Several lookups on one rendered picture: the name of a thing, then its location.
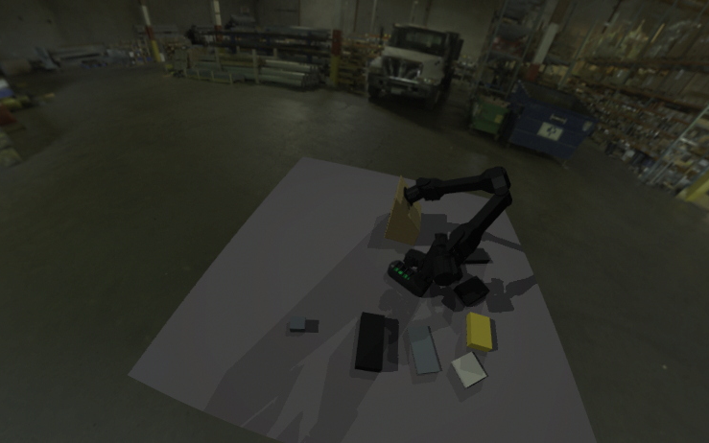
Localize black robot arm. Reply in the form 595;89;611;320
403;166;512;287

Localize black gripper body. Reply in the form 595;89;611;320
405;255;434;297

